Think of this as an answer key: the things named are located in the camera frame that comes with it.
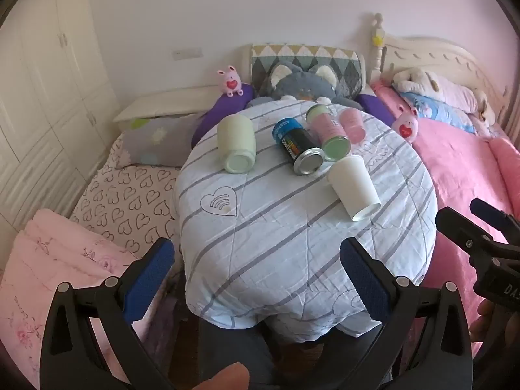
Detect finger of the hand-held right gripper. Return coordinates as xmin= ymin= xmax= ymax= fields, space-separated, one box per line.
xmin=470 ymin=198 xmax=520 ymax=245
xmin=435 ymin=206 xmax=495 ymax=269

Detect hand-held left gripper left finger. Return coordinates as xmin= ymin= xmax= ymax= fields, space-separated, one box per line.
xmin=39 ymin=237 xmax=175 ymax=390

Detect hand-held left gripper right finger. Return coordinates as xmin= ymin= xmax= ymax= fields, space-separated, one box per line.
xmin=339 ymin=237 xmax=474 ymax=390

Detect white cup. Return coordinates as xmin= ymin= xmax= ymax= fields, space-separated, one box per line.
xmin=326 ymin=155 xmax=382 ymax=223

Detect pink and green cup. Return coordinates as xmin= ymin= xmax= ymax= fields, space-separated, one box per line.
xmin=305 ymin=103 xmax=352 ymax=163

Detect black cup with colourful print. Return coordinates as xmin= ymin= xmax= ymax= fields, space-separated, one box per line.
xmin=272 ymin=117 xmax=325 ymax=176

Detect pale green cup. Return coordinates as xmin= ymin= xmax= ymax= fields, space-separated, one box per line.
xmin=216 ymin=114 xmax=257 ymax=174

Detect person's right hand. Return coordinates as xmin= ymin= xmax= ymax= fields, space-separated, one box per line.
xmin=469 ymin=297 xmax=495 ymax=344

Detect person's left hand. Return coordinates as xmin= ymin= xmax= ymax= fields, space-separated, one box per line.
xmin=191 ymin=363 xmax=251 ymax=390

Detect pink blanket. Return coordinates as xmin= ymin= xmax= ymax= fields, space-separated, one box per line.
xmin=370 ymin=81 xmax=520 ymax=295

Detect heart printed bed sheet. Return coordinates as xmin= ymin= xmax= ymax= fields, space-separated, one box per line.
xmin=70 ymin=135 xmax=184 ymax=259

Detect pink floral quilt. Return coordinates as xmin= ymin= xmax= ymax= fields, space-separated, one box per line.
xmin=0 ymin=208 xmax=180 ymax=387

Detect blue striped quilt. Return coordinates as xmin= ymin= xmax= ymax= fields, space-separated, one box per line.
xmin=174 ymin=98 xmax=438 ymax=344

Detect person's dark trousers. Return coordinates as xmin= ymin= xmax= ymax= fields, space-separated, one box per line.
xmin=197 ymin=312 xmax=404 ymax=390

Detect blue printed pillow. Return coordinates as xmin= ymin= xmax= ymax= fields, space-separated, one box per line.
xmin=400 ymin=91 xmax=478 ymax=135

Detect pink bunny plush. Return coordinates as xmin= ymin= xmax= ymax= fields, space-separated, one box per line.
xmin=392 ymin=106 xmax=419 ymax=144
xmin=217 ymin=65 xmax=245 ymax=98

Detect grey floral pillow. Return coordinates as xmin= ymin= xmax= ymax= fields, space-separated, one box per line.
xmin=119 ymin=113 xmax=204 ymax=168

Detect white plush dog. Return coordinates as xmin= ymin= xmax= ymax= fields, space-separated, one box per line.
xmin=392 ymin=67 xmax=495 ymax=125

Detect purple pillow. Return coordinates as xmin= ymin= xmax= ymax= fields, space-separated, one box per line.
xmin=356 ymin=93 xmax=397 ymax=127
xmin=192 ymin=83 xmax=257 ymax=148

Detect cream bed headboard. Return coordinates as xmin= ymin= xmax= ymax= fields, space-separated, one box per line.
xmin=369 ymin=13 xmax=517 ymax=119

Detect white pillow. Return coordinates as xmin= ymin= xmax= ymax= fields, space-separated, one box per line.
xmin=112 ymin=85 xmax=223 ymax=123

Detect diamond patterned cushion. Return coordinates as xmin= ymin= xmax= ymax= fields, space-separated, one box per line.
xmin=249 ymin=43 xmax=366 ymax=95

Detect white wardrobe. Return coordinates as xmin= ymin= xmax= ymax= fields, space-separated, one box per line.
xmin=0 ymin=0 xmax=123 ymax=272

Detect grey cat plush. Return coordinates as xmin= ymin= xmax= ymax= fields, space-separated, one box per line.
xmin=246 ymin=61 xmax=365 ymax=111

